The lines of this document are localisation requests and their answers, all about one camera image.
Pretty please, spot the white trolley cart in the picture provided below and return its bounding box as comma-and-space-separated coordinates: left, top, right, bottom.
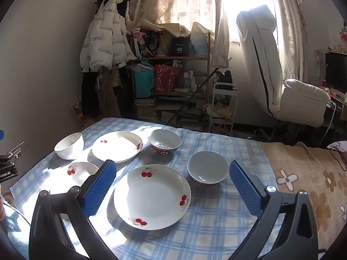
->
208, 83, 241, 136

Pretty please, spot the blue plaid cloth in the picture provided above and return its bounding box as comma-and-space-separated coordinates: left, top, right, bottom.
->
9, 117, 280, 260

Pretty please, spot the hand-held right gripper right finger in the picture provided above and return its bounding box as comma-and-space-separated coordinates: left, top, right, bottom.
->
228, 160, 321, 260

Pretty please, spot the black cable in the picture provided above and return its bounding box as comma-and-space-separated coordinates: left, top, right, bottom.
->
329, 141, 347, 172

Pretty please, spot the black box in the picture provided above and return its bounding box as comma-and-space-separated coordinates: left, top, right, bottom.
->
171, 37, 192, 57

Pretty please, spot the white plastic bag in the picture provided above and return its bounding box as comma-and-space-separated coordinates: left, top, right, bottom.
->
190, 22, 211, 58

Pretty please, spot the wooden shelf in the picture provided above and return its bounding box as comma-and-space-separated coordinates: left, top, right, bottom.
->
130, 32, 215, 131

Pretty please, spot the black bag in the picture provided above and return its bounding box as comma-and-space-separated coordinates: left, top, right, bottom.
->
217, 70, 234, 91

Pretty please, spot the plain white bowl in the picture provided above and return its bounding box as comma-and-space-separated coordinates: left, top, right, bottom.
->
54, 132, 84, 160

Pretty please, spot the floral curtain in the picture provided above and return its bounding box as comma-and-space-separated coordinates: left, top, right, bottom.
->
272, 0, 310, 80
129, 0, 231, 68

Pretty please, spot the red floral bag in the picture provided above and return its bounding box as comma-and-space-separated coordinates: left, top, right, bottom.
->
154, 64, 181, 93

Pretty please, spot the cardboard box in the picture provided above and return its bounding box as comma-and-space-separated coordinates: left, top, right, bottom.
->
159, 23, 191, 57

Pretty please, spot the brown hanging garment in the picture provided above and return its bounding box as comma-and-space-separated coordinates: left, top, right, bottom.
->
98, 69, 122, 119

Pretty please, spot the wide red patterned bowl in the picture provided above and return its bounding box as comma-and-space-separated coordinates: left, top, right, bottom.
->
187, 151, 229, 186

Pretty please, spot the brown floral blanket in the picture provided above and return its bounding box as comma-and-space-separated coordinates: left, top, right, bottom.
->
257, 141, 347, 253

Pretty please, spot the stack of books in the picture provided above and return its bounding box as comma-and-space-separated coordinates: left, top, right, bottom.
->
135, 97, 158, 121
159, 109, 204, 131

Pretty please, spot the pink and black backpack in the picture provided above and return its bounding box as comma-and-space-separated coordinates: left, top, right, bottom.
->
130, 26, 161, 58

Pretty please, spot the black monitor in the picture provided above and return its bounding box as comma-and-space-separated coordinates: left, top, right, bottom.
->
325, 52, 347, 94

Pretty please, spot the red bowl with printed seal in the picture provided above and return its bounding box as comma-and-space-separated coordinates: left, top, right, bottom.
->
148, 129, 182, 155

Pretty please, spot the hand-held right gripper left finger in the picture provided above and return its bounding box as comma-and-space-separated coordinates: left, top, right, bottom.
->
28, 159, 120, 260

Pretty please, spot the small white cherry plate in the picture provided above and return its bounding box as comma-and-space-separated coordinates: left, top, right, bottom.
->
49, 162, 100, 195

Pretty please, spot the white puffer jacket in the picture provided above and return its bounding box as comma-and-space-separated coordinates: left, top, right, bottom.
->
79, 0, 139, 72

